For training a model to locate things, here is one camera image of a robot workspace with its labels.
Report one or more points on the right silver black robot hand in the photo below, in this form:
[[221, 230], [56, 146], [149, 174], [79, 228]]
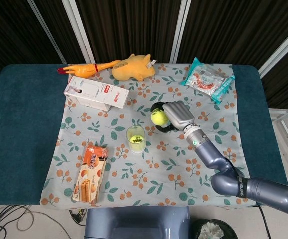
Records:
[[179, 114]]

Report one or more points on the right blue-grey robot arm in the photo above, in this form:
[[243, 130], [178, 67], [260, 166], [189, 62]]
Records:
[[208, 154]]

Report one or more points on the clear plastic cup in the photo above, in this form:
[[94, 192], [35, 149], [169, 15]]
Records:
[[136, 149]]

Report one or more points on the teal snack packet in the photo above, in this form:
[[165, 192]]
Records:
[[206, 79]]

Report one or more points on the floral printed tablecloth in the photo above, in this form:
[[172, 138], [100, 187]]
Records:
[[146, 169]]

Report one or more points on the yellow plush dinosaur toy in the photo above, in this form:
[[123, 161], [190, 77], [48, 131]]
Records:
[[134, 68]]

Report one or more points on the white product carton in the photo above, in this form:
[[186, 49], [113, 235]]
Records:
[[96, 94]]

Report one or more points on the yellow rubber chicken toy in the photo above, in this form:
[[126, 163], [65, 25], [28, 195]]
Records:
[[84, 69]]

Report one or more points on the orange egg roll snack box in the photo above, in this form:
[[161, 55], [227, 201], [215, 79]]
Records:
[[90, 174]]

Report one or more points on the black waste bin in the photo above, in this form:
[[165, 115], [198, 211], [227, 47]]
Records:
[[196, 227]]

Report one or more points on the blue-grey robot torso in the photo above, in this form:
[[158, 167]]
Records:
[[136, 222]]

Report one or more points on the teal table cover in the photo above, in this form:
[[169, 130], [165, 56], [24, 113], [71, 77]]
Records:
[[22, 137]]

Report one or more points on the white screen frame post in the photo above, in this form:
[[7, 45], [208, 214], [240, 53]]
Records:
[[281, 49], [80, 32], [180, 32], [48, 32]]

